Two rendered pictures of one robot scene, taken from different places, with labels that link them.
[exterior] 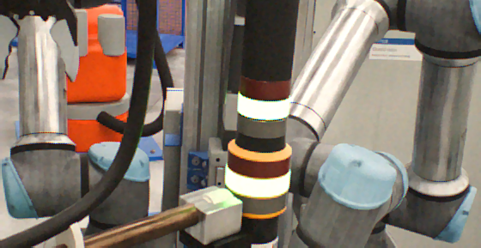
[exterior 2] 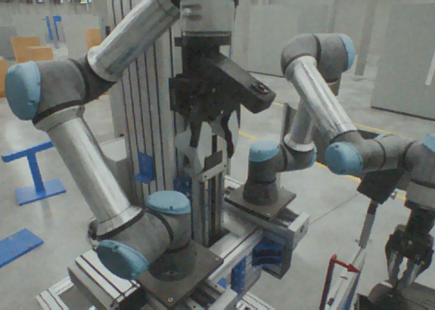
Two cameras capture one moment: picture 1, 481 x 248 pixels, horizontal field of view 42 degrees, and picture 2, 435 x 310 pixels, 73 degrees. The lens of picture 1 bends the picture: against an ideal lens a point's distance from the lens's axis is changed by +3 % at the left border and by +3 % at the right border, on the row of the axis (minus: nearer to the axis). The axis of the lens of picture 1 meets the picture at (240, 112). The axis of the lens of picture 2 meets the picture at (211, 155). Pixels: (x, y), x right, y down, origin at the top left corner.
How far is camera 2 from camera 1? 0.81 m
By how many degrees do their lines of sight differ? 40
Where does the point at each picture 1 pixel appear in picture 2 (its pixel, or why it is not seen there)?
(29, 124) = (111, 208)
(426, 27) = (324, 69)
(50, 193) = (155, 248)
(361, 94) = not seen: hidden behind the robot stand
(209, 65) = (178, 121)
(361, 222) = not seen: outside the picture
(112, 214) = (183, 239)
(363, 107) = not seen: hidden behind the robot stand
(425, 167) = (304, 139)
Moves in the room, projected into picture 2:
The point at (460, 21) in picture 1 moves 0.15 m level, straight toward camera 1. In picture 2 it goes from (342, 62) to (386, 69)
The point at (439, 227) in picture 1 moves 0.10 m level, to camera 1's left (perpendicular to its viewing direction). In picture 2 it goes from (307, 163) to (293, 171)
